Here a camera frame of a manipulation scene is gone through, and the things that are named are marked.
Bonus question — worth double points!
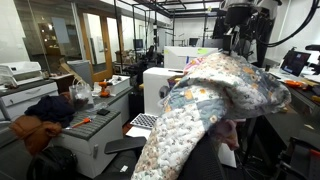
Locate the black office chair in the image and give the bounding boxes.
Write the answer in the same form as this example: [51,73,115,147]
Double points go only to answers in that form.
[96,131,228,180]

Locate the black backpack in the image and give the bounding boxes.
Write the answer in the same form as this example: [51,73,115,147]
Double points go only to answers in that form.
[27,146,78,180]

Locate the dark navy garment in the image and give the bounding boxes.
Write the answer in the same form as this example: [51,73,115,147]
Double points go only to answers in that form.
[24,95,75,128]

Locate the wooden door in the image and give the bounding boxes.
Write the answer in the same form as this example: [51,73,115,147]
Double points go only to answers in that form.
[78,9,113,82]

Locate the pink fleece blanket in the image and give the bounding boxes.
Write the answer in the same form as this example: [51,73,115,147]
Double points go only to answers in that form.
[183,57,244,150]

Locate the white printer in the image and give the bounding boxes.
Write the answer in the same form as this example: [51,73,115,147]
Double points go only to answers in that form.
[0,61,43,87]

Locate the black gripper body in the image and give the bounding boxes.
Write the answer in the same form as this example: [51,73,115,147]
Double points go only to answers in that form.
[222,6,252,55]

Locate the white cabinet with grey top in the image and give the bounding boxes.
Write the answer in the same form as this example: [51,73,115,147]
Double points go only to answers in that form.
[51,110,123,178]

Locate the laptop computer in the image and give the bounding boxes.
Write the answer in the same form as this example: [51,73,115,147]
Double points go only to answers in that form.
[280,50,311,76]

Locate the brown jacket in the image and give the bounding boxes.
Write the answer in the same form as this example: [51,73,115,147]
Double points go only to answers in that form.
[9,115,62,156]

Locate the white keyboard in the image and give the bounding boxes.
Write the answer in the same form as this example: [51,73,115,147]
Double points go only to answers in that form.
[130,113,157,129]

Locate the blue floral quilted blanket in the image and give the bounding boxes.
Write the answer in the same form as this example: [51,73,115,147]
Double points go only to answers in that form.
[131,53,291,180]

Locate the orange handled tool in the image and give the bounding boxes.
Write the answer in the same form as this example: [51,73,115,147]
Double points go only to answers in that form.
[66,118,91,129]

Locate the large white box behind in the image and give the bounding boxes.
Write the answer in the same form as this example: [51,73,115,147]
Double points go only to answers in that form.
[164,46,218,70]

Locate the white box under blankets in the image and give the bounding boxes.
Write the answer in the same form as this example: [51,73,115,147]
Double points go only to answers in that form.
[143,67,183,116]

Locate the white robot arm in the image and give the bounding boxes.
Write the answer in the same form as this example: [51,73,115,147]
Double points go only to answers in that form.
[219,0,319,65]

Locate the clear plastic bag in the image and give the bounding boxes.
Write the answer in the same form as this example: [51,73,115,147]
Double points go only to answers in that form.
[69,79,94,111]

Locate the orange cordless drill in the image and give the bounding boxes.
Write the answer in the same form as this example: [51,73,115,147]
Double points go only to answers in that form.
[98,82,111,97]

